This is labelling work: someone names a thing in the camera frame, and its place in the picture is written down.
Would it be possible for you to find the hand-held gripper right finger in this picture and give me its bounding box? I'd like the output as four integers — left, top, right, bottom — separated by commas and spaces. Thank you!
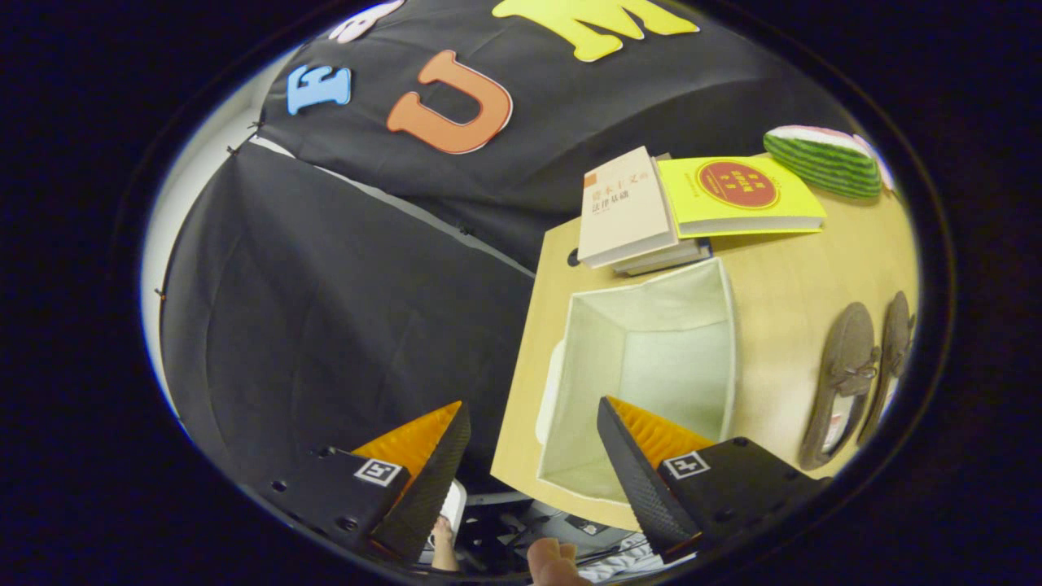
597, 396, 831, 565

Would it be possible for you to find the pale fabric storage box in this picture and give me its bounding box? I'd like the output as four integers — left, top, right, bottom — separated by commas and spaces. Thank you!
533, 257, 740, 507

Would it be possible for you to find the person's light grey clothing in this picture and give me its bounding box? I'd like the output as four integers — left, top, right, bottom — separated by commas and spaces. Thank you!
578, 533, 701, 584

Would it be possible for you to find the grey book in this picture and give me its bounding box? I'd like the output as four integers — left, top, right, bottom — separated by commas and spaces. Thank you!
612, 153, 714, 278

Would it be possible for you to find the beige book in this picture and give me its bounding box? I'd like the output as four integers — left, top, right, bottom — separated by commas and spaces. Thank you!
576, 146, 679, 269

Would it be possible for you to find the black backdrop cloth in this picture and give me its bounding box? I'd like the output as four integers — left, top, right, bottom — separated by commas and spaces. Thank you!
159, 0, 856, 497

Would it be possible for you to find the brown suede shoe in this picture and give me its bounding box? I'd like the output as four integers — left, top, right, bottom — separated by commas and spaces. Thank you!
856, 291, 917, 447
798, 302, 882, 471

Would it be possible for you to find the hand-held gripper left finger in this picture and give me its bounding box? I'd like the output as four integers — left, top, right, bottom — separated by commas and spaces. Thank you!
259, 400, 472, 566

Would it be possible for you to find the yellow book with red label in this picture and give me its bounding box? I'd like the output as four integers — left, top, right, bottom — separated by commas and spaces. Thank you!
655, 155, 828, 239

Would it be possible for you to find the watermelon slice plush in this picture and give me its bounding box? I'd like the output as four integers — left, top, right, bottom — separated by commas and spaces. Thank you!
763, 125, 884, 199

